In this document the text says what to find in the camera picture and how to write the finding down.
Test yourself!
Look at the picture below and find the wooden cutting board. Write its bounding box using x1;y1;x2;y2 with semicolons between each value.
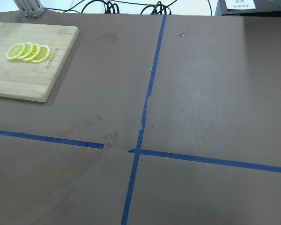
0;22;79;102

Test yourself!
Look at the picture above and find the black box with label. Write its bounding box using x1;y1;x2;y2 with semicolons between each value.
214;0;281;17

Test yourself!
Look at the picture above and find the aluminium frame post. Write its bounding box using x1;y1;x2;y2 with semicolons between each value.
14;0;44;18

